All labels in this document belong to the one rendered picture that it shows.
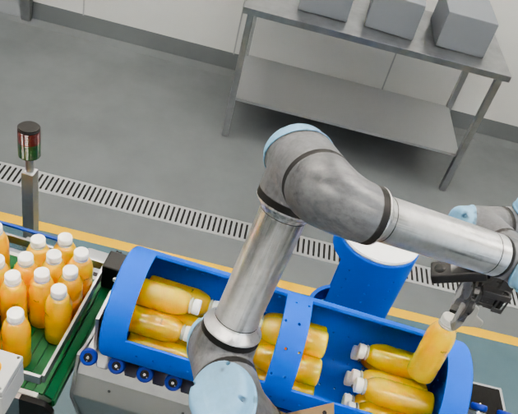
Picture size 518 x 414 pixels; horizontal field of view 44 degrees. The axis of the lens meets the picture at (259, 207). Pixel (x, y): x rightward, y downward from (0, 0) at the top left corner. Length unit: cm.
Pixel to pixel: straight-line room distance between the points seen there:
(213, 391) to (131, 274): 50
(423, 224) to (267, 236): 26
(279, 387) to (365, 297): 72
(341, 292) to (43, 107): 264
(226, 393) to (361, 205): 40
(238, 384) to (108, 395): 72
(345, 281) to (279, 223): 111
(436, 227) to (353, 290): 116
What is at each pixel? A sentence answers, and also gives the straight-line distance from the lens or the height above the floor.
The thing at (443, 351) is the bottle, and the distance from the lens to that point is 155.
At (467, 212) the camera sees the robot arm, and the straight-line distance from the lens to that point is 124.
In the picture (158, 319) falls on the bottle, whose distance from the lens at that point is 159.
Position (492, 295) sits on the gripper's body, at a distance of 143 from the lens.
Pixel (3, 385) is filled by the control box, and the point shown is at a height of 110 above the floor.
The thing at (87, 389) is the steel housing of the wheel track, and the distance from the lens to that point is 179.
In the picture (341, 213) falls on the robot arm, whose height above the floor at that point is 180.
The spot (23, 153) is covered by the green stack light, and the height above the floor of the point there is 119.
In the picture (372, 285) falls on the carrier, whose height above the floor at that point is 93.
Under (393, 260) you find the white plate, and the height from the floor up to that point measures 104.
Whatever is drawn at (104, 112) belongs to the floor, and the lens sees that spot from 427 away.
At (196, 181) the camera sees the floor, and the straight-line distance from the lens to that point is 381.
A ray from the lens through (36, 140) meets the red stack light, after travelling 192.
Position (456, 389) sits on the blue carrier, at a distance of 161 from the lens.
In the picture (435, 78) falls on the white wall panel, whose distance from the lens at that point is 499.
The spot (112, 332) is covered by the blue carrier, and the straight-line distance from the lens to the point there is 156.
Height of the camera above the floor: 237
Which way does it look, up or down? 39 degrees down
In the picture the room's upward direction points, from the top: 16 degrees clockwise
